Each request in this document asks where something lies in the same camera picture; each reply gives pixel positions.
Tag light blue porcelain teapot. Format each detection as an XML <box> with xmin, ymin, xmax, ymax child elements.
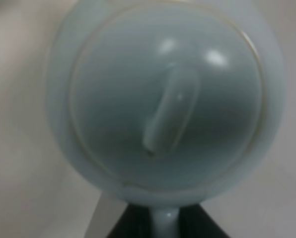
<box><xmin>45</xmin><ymin>0</ymin><xmax>285</xmax><ymax>238</ymax></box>

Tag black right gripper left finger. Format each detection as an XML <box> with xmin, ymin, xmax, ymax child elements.
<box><xmin>106</xmin><ymin>204</ymin><xmax>152</xmax><ymax>238</ymax></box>

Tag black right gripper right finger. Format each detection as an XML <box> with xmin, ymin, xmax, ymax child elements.
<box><xmin>178</xmin><ymin>204</ymin><xmax>230</xmax><ymax>238</ymax></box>

